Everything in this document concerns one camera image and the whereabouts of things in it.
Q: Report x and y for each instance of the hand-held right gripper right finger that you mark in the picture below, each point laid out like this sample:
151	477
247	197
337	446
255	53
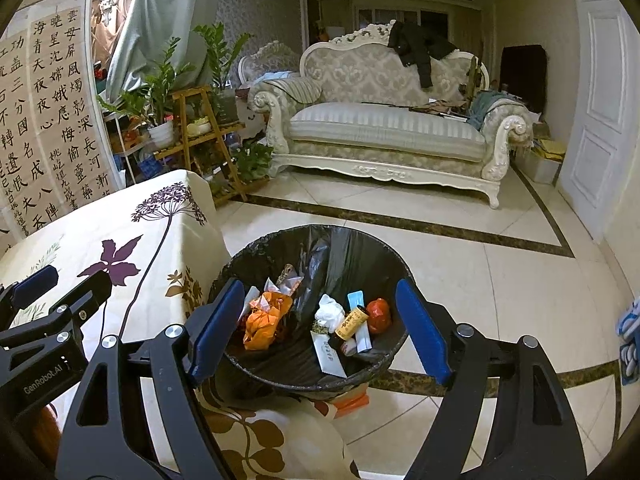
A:
422	330

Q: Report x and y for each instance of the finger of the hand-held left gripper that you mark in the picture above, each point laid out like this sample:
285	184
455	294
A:
85	295
35	282

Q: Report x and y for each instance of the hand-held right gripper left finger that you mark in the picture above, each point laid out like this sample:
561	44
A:
215	330

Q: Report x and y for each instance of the red plastic bag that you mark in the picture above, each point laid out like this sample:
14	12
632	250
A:
379	315

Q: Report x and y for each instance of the teal white paper packet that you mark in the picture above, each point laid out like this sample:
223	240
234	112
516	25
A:
357	300

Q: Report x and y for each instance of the gold bottle black cap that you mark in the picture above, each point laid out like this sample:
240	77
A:
350	325

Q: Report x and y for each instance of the clear plastic bag orange dots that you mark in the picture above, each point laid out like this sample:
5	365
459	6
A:
287	277

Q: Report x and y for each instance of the white tissue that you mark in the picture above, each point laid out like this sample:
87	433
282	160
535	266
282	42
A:
330	310

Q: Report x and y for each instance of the mint wet wipe packet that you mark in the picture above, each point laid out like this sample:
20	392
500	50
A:
327	355

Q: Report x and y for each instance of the trash bin with black liner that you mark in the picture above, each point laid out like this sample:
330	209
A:
350	255

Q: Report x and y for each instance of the person's left forearm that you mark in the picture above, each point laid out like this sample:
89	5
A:
45	435

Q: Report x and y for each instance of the floral tablecloth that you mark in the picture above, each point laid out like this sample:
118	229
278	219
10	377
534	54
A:
150	240

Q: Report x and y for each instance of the orange white container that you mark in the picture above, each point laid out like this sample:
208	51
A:
350	402

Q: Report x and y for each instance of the white metal shelf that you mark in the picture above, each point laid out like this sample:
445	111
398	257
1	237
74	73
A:
125	160

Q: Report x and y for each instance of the small leafy floor plant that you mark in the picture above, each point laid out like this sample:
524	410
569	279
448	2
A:
255	160

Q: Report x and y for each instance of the green plant in white pot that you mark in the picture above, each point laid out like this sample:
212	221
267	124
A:
161	135

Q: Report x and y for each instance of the cream ornate sofa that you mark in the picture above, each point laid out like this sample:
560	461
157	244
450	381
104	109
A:
380	130

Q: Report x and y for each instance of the blue white slipper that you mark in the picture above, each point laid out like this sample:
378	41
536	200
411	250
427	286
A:
630	317
631	362

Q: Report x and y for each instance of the storage box with yellow items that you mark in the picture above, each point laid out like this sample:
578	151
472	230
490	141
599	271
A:
542	160

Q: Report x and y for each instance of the wooden plant stand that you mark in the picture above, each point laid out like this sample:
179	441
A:
192	92

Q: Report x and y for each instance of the teal blanket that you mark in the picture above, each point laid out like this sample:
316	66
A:
492	107

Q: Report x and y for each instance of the striped cushion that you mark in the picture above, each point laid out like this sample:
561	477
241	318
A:
300	90

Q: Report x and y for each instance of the tall green plant dark pot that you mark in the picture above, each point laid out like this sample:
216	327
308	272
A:
220	60

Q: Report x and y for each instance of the cream ornate armchair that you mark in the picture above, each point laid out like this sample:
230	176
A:
270	57

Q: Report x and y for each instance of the white door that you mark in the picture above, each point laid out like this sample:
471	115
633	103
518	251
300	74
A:
600	110

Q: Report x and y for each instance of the black jacket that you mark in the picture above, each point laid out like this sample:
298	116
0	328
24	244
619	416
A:
415	42

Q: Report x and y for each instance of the grey green curtain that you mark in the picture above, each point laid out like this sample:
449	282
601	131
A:
165	10

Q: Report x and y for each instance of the calligraphy wall hanging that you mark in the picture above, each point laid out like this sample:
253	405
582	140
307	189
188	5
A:
50	110

